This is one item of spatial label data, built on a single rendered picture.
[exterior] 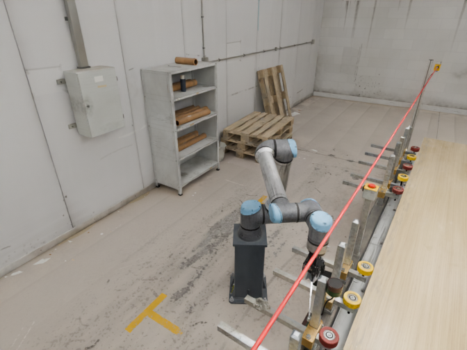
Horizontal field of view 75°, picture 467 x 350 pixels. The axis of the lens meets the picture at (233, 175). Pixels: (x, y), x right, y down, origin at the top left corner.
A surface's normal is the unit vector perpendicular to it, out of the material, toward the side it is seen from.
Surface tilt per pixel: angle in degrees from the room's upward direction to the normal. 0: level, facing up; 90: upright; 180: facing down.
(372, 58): 90
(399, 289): 0
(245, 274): 90
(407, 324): 0
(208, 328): 0
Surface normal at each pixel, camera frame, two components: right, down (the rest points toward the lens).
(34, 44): 0.84, 0.25
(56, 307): 0.00, -0.88
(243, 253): -0.04, 0.47
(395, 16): -0.54, 0.39
